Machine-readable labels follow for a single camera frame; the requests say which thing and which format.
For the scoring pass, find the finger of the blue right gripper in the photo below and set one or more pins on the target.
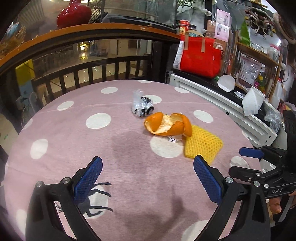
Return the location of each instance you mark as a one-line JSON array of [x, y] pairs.
[[246, 175], [251, 152]]

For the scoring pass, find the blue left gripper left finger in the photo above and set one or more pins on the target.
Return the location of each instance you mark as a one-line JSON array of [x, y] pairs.
[[85, 178]]

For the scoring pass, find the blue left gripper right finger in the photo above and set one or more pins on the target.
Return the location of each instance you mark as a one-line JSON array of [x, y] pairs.
[[211, 179]]

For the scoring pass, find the person's right hand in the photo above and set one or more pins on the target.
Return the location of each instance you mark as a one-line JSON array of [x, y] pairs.
[[274, 204]]

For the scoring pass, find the clear crumpled plastic bag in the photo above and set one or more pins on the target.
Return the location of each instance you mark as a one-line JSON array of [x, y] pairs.
[[274, 119]]

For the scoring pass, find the yellow foam fruit net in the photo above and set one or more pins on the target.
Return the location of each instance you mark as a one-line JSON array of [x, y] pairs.
[[203, 143]]

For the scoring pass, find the orange peel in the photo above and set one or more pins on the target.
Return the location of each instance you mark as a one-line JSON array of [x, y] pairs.
[[160, 124]]

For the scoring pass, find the wooden shelf rack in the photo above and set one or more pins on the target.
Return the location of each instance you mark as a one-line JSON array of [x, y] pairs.
[[272, 68]]

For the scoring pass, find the black white candy wrapper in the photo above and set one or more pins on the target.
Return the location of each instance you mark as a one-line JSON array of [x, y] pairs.
[[141, 106]]

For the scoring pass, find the red fabric tote bag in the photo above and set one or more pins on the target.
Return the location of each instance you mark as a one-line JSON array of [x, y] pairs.
[[198, 56]]

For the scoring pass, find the red snack canister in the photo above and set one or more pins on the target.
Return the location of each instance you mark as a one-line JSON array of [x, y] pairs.
[[184, 27]]

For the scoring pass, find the red ceramic vase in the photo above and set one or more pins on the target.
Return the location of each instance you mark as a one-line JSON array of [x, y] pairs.
[[74, 14]]

